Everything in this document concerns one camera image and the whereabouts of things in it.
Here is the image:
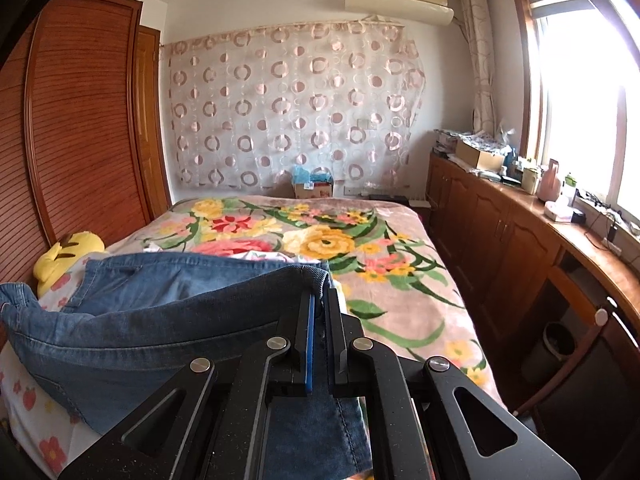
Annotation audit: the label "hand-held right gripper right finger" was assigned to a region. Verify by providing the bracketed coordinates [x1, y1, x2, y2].
[325, 287, 582, 480]

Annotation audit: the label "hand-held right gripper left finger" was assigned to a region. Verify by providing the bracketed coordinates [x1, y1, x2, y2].
[57, 291, 321, 480]

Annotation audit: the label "blue denim pants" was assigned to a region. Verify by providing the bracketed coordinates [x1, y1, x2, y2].
[0, 251, 373, 480]

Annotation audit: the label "floral plush blanket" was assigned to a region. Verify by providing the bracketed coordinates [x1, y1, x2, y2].
[107, 195, 506, 411]

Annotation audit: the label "small printed cardboard box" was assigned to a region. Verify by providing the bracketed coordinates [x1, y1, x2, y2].
[294, 180, 335, 200]

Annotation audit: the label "blue plastic bag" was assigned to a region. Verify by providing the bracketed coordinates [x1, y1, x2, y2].
[292, 164, 335, 186]

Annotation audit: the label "wooden cabinet counter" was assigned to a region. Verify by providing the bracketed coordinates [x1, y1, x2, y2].
[425, 152, 640, 411]

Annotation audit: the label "grey trash bin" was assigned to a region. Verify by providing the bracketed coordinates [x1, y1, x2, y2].
[522, 321, 576, 386]

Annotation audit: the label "stack of packets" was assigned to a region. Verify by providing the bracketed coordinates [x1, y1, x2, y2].
[432, 129, 467, 158]

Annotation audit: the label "circle pattern sheer curtain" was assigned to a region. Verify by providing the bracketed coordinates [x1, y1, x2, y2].
[160, 20, 432, 202]

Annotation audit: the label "brown cardboard box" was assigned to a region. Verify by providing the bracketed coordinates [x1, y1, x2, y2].
[455, 139, 507, 173]

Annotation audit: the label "white tissue box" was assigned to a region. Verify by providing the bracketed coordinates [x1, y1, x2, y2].
[544, 200, 576, 223]

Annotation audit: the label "pink bottle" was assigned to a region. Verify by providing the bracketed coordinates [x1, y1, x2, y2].
[537, 159, 562, 203]

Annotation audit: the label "yellow plush toy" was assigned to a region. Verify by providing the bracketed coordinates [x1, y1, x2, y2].
[34, 231, 107, 296]

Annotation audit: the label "dark wooden chair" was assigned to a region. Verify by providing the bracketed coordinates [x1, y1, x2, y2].
[515, 265, 640, 480]

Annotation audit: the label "strawberry print white sheet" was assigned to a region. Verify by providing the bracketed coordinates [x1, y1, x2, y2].
[0, 242, 351, 480]

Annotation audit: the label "circle pattern window curtain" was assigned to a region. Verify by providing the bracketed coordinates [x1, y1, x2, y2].
[457, 0, 502, 137]

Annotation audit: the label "wooden slatted wardrobe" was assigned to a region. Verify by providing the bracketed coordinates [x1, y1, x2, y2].
[0, 0, 173, 301]

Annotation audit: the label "wooden frame window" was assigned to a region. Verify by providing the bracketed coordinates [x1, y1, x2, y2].
[509, 0, 640, 228]

